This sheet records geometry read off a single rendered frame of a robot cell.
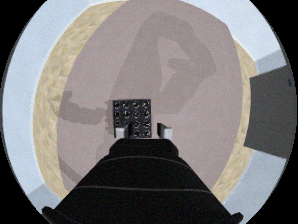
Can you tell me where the black square knob box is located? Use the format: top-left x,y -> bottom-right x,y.
113,99 -> 152,138

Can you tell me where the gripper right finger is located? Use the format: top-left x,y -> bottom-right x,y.
157,123 -> 173,142

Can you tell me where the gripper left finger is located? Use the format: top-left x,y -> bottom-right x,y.
116,122 -> 132,141

